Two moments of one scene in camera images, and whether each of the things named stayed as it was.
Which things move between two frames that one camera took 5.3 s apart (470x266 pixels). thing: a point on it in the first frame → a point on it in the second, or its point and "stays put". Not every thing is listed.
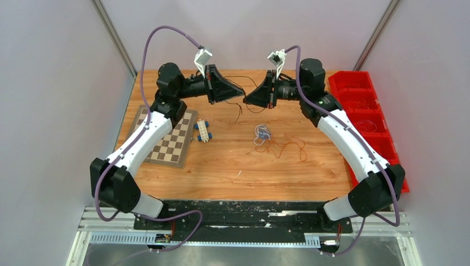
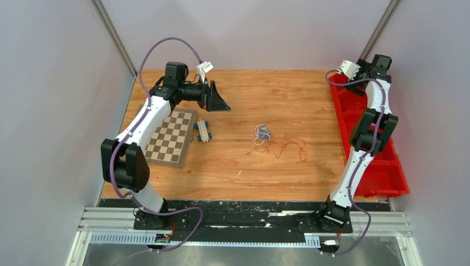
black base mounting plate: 243,218 stays put
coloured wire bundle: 262,133 stays put
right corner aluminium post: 389,11 stays put
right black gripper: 263,96 → 364,67
